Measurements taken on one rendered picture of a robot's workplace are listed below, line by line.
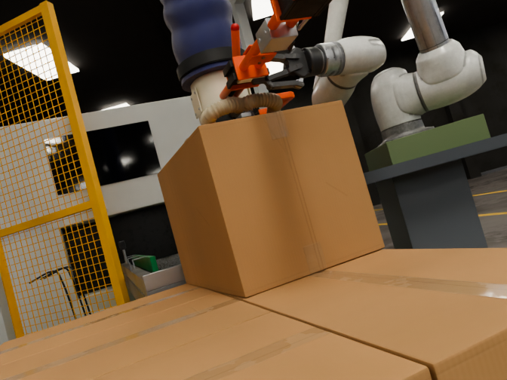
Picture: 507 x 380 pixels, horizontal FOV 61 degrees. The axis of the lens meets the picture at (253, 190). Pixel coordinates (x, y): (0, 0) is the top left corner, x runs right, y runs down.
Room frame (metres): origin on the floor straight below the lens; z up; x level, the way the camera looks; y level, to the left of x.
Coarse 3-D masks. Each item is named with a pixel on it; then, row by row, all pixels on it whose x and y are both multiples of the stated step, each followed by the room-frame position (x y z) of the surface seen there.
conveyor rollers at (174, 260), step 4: (168, 256) 3.64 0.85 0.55; (172, 256) 3.48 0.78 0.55; (176, 256) 3.31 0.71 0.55; (156, 260) 3.60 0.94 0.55; (160, 260) 3.44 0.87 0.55; (164, 260) 3.27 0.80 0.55; (168, 260) 3.11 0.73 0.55; (172, 260) 3.02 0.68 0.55; (176, 260) 2.86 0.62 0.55; (160, 264) 2.92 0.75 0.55; (164, 264) 2.83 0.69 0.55; (168, 264) 2.75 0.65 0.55; (172, 264) 2.59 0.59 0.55; (176, 264) 2.51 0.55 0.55; (160, 268) 2.55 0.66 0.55
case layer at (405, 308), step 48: (192, 288) 1.35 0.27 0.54; (288, 288) 0.94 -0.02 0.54; (336, 288) 0.81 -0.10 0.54; (384, 288) 0.72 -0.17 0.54; (432, 288) 0.64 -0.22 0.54; (480, 288) 0.58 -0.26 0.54; (48, 336) 1.19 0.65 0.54; (96, 336) 1.00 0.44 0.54; (144, 336) 0.86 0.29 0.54; (192, 336) 0.75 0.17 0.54; (240, 336) 0.67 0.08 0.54; (288, 336) 0.61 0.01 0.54; (336, 336) 0.55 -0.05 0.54; (384, 336) 0.51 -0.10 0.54; (432, 336) 0.47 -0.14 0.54; (480, 336) 0.44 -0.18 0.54
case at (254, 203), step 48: (192, 144) 1.02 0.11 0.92; (240, 144) 0.99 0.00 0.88; (288, 144) 1.03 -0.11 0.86; (336, 144) 1.09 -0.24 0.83; (192, 192) 1.13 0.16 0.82; (240, 192) 0.97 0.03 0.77; (288, 192) 1.02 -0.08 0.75; (336, 192) 1.07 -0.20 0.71; (192, 240) 1.26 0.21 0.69; (240, 240) 0.96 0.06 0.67; (288, 240) 1.01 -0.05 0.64; (336, 240) 1.06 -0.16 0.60; (240, 288) 0.97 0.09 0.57
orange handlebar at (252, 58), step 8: (280, 8) 0.77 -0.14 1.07; (272, 16) 0.81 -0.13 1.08; (272, 24) 0.82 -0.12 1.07; (288, 24) 0.84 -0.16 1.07; (256, 40) 0.90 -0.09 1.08; (248, 48) 0.95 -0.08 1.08; (256, 48) 0.92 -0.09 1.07; (248, 56) 0.96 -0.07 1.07; (256, 56) 0.94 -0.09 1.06; (264, 56) 0.96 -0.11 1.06; (272, 56) 0.97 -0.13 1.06; (240, 64) 1.02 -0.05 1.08; (248, 64) 0.98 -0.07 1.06; (256, 64) 1.03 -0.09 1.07; (224, 88) 1.17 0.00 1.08; (224, 96) 1.20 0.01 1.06; (280, 96) 1.41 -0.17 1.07; (288, 96) 1.42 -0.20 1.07
